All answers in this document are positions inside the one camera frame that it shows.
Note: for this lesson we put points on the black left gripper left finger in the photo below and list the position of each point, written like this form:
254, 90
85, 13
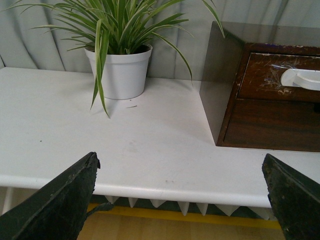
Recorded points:
59, 209

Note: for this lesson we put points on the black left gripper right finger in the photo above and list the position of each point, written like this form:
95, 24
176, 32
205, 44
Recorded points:
294, 199

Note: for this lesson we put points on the white metal drawer handle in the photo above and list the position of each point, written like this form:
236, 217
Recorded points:
301, 78

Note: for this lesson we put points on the brown wooden top drawer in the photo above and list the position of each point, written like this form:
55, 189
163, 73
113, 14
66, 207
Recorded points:
262, 78

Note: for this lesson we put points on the brown wooden drawer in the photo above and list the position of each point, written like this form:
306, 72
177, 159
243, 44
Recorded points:
274, 125
262, 78

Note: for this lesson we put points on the brown wooden lower drawer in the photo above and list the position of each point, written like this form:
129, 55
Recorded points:
274, 125

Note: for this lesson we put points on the dark wooden drawer cabinet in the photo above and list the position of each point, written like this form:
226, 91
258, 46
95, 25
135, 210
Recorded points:
228, 51

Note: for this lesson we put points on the grey foam wedge panel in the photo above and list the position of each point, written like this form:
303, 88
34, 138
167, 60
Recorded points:
188, 207

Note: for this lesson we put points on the white plastic flower pot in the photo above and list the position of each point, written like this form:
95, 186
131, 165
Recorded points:
124, 76

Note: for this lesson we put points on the green striped spider plant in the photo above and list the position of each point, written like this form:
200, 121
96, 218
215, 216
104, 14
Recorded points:
106, 27

